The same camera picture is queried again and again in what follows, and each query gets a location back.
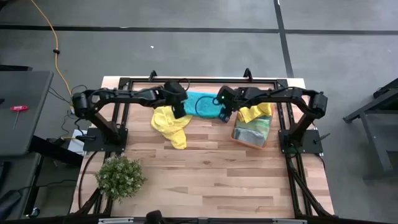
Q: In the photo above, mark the silver metal bracket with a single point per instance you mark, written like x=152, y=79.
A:
x=289, y=221
x=115, y=220

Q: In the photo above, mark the black aluminium frame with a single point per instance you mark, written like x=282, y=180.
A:
x=202, y=80

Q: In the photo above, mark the white flat box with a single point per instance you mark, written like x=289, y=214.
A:
x=74, y=146

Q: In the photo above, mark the yellow microfiber towel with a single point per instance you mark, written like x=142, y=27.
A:
x=169, y=124
x=253, y=112

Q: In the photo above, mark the artificial green plant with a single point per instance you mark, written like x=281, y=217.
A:
x=119, y=177

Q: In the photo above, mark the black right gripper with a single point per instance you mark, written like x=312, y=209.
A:
x=228, y=99

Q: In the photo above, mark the green microfiber towel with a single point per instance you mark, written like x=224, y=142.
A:
x=258, y=124

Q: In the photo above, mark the teal microfiber towel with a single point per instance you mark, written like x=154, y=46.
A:
x=205, y=105

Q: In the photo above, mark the grey metal stand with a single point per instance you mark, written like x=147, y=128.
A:
x=373, y=124

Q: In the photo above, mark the grey side table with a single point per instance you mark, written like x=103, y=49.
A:
x=21, y=109

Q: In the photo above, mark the grey microfiber towel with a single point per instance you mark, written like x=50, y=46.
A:
x=250, y=137

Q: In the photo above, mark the black metal beam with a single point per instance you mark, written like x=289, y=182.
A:
x=53, y=151

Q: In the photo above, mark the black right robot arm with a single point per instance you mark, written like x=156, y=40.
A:
x=280, y=93

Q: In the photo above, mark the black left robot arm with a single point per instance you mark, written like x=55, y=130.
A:
x=124, y=94

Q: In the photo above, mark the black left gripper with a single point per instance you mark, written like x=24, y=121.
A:
x=175, y=93

